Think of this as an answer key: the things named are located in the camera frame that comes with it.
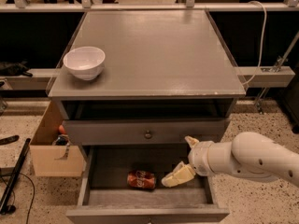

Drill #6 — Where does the round metal drawer knob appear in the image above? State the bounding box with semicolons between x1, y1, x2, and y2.
144;131;152;139

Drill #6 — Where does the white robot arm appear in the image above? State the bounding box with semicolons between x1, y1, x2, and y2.
162;132;299;188

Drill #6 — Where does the white ceramic bowl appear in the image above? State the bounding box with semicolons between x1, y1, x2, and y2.
63;47;106;80

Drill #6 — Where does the brown cardboard box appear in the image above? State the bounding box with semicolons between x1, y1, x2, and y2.
30;102;85;177

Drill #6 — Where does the grey wooden drawer cabinet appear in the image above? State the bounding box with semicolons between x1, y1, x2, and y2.
46;8;248;151

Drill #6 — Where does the black object on ledge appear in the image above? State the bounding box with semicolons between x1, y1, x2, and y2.
0;62;33;77

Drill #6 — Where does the metal railing beam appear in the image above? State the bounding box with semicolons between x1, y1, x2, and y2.
0;3;293;13

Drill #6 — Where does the red crushed coke can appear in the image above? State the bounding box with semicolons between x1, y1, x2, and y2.
127;170;156;189

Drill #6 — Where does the black flat tool on floor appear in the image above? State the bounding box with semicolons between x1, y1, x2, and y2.
0;135;20;146

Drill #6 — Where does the open grey middle drawer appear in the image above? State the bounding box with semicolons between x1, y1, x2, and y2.
66;144;229;224

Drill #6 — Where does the orange ball in box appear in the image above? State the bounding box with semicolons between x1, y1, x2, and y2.
58;125;66;134

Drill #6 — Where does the closed grey top drawer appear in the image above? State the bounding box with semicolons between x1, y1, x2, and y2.
63;119;229;146

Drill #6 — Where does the metal diagonal brace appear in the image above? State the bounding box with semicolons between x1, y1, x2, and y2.
254;31;299;115

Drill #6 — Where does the white cable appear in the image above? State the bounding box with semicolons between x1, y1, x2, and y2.
241;0;269;86

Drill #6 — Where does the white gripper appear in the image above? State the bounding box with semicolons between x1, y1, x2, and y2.
162;135;214;188

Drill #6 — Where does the black pole on floor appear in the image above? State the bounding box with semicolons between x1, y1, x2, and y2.
0;138;31;215

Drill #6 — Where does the black cable on floor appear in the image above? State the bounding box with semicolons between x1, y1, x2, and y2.
0;171;36;224

